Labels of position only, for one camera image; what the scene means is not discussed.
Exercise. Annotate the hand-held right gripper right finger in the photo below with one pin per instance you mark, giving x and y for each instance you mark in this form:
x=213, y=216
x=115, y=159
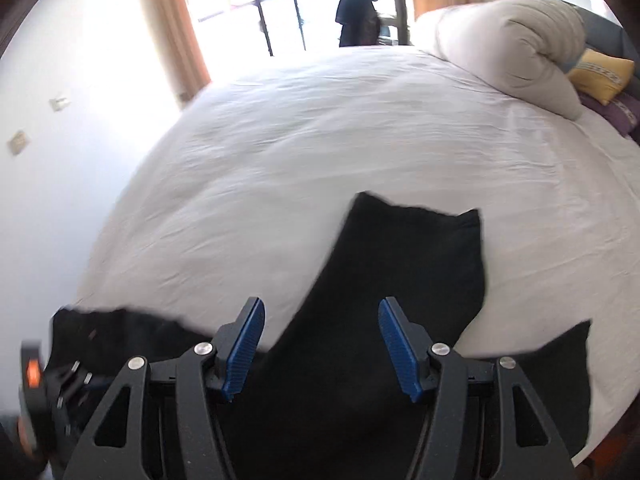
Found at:
x=400, y=350

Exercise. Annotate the purple cushion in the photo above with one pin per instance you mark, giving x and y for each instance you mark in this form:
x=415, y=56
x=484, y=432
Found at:
x=620, y=115

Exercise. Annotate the rolled white duvet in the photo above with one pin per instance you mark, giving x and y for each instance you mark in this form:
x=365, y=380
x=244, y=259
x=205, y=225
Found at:
x=500, y=45

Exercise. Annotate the black window grille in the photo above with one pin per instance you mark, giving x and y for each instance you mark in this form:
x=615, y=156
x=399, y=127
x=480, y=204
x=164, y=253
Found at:
x=266, y=25

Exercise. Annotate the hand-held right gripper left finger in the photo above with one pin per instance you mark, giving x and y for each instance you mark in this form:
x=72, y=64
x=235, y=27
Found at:
x=245, y=345

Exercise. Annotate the bed with white sheet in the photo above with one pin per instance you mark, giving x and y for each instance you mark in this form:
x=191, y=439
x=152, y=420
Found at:
x=350, y=135

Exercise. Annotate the dark hanging garment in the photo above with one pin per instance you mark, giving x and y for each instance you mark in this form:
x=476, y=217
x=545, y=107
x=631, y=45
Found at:
x=357, y=15

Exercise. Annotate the yellow patterned cushion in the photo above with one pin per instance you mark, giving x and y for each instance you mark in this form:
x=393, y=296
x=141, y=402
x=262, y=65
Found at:
x=600, y=75

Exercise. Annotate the wall socket plate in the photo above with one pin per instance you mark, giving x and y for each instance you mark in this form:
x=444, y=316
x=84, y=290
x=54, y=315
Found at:
x=60, y=102
x=17, y=142

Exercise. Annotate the black denim pants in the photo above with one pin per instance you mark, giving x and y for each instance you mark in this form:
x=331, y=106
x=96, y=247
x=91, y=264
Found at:
x=400, y=260

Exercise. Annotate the grey-blue headboard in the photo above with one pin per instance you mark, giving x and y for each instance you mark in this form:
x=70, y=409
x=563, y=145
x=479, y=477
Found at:
x=605, y=35

